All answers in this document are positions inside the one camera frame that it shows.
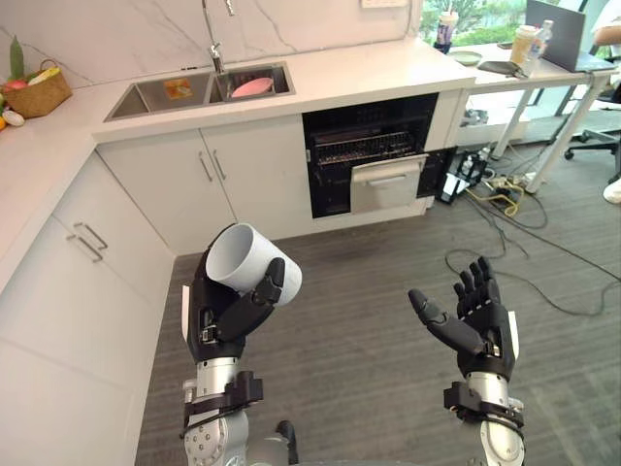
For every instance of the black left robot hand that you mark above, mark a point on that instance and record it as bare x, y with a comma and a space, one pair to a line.
233, 322

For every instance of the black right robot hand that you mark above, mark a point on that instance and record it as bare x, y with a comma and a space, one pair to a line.
478, 320

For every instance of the white cup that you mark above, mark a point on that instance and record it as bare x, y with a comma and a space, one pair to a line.
252, 267

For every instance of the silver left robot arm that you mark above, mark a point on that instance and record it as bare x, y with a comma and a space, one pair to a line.
216, 412

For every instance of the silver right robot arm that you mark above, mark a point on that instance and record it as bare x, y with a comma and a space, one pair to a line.
490, 422

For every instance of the white corner cabinet door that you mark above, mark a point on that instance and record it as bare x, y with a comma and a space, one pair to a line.
102, 257
73, 349

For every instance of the silver dishwasher door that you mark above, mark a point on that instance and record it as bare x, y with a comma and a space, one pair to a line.
385, 184

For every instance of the black dishwasher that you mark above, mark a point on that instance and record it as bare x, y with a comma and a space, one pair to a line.
339, 160

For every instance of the stainless steel double sink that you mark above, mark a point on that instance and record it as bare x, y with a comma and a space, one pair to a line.
199, 89

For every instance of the beige drink cup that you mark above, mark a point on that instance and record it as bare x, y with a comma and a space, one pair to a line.
521, 46

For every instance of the purple drink cup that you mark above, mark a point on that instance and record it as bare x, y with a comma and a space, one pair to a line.
445, 31

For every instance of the robot body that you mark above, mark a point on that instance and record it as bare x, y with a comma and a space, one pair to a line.
271, 446

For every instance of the black power device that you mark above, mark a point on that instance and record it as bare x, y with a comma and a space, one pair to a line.
453, 187

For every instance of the black office chair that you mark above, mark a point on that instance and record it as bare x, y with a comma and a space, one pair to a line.
594, 138

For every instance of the orange sponge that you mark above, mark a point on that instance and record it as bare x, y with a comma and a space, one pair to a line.
177, 89

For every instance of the white desk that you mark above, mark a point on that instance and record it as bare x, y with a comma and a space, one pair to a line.
538, 77

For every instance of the dark cloth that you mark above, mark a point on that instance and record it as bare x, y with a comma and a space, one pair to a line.
502, 68

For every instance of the green bowl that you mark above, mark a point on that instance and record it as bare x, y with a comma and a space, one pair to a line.
465, 57

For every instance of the clear water bottle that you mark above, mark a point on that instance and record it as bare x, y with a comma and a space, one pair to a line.
537, 46

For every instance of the chrome kitchen faucet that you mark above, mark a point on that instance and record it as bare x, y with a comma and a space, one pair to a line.
213, 34

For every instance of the grey laptop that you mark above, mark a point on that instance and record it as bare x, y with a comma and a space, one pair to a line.
567, 34

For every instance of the woven fruit basket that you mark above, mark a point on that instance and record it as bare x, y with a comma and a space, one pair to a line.
38, 94

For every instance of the white and pink fruit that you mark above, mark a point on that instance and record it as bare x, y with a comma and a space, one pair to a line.
12, 118

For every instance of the person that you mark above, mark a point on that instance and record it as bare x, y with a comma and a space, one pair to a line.
610, 48

